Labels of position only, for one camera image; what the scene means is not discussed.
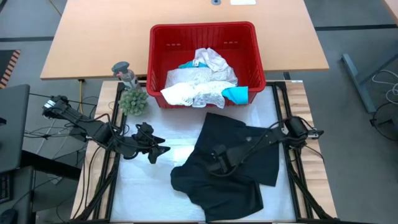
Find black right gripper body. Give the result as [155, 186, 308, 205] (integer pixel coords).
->
[207, 144, 240, 175]

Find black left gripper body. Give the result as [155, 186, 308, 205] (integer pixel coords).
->
[123, 122, 158, 160]

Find black t-shirt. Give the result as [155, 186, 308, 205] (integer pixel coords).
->
[170, 112, 280, 222]

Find white lace garment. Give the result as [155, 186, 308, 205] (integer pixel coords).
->
[160, 67, 239, 109]

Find red plastic laundry bin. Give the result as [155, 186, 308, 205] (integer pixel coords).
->
[146, 21, 267, 110]

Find green artificial plant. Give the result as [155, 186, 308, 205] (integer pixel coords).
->
[118, 88, 149, 116]

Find teal garment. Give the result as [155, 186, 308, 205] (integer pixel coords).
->
[178, 61, 249, 105]

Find thin white crumpled garment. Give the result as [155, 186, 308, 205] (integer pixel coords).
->
[194, 47, 231, 72]

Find wooden desk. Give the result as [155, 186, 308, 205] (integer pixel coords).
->
[39, 0, 330, 81]
[382, 0, 398, 24]

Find black keyboard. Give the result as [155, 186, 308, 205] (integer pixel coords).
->
[0, 172, 13, 205]

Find grey metal desk leg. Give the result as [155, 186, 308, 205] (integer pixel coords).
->
[341, 51, 398, 113]

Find hazard striped floor mat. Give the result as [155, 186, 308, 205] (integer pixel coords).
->
[0, 49, 22, 90]

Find black aluminium table frame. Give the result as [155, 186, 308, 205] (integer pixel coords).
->
[73, 80, 340, 224]

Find yellow cable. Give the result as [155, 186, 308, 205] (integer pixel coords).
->
[78, 79, 85, 114]

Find black wire ring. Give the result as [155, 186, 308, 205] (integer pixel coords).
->
[369, 101, 398, 143]

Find white cable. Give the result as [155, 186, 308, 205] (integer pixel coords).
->
[371, 68, 398, 105]

